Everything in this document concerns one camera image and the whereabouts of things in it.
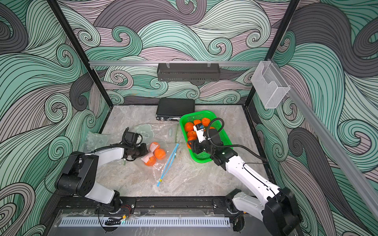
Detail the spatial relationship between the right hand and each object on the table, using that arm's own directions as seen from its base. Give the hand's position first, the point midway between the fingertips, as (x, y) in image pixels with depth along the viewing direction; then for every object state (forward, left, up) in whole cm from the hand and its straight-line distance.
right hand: (193, 139), depth 80 cm
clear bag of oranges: (-12, +19, -10) cm, 24 cm away
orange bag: (-4, +3, 0) cm, 5 cm away
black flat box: (+34, +15, -12) cm, 40 cm away
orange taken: (+16, +2, -10) cm, 19 cm away
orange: (+22, -10, -13) cm, 28 cm away
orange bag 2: (-3, +20, -11) cm, 23 cm away
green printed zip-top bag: (+8, +66, -12) cm, 67 cm away
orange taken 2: (+22, -4, -12) cm, 26 cm away
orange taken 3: (+10, +1, -11) cm, 15 cm away
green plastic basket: (+24, -14, -11) cm, 30 cm away
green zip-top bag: (+16, +21, -16) cm, 31 cm away
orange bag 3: (+5, +24, -12) cm, 28 cm away
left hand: (+2, +29, -15) cm, 33 cm away
